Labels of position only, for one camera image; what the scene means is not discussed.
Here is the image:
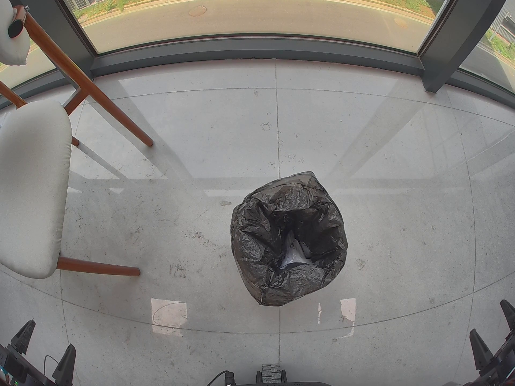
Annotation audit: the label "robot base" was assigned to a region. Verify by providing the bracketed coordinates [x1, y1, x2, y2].
[237, 362, 332, 386]

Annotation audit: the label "black plastic bag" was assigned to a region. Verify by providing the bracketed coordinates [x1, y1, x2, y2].
[230, 170, 348, 307]

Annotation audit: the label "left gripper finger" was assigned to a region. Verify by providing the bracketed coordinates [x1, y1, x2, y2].
[10, 319, 36, 355]
[51, 344, 77, 386]

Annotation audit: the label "white paper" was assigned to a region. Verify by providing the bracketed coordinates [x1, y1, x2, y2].
[280, 232, 314, 268]

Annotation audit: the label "white cushioned wooden chair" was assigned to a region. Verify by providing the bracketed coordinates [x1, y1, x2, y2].
[0, 0, 154, 280]

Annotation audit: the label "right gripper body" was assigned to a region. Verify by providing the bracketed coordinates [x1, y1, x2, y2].
[463, 334, 515, 386]

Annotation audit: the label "window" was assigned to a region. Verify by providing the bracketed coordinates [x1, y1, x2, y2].
[0, 0, 515, 109]

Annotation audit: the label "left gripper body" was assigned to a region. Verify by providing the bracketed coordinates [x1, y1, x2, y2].
[0, 343, 57, 386]

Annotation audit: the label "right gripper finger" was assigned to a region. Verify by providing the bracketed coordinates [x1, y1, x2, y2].
[500, 299, 515, 331]
[469, 328, 494, 371]

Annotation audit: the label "black cable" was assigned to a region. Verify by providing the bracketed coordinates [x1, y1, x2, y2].
[207, 370, 235, 386]

